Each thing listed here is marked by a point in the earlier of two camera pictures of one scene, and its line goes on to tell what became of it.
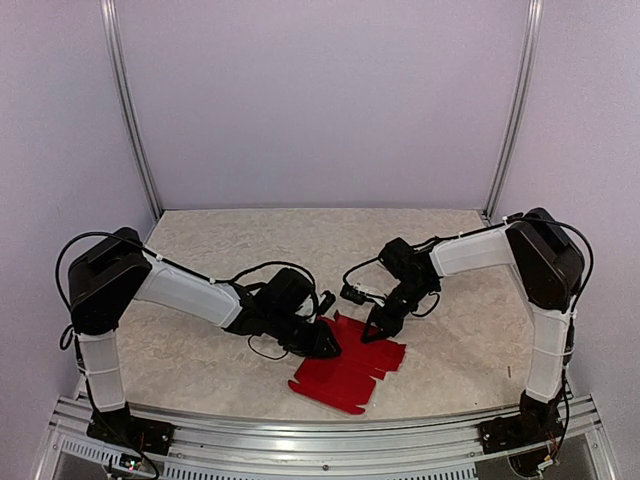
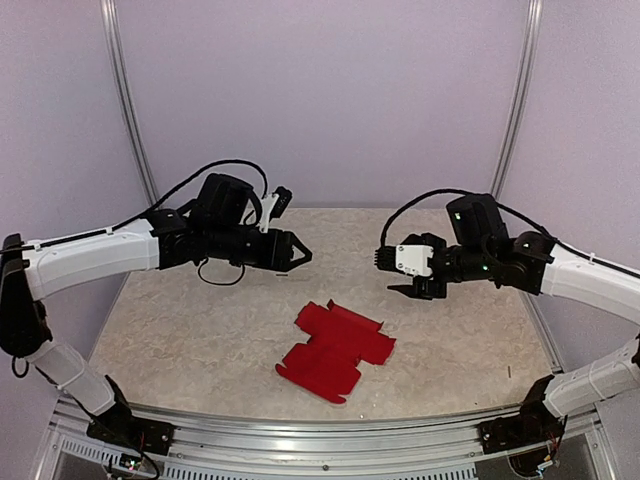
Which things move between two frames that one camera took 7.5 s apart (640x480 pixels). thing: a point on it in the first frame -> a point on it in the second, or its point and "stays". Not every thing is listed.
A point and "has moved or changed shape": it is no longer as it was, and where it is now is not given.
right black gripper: (390, 326) -> (408, 290)
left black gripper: (318, 343) -> (279, 254)
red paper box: (346, 382) has moved or changed shape
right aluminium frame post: (529, 61) stays
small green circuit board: (131, 462) stays
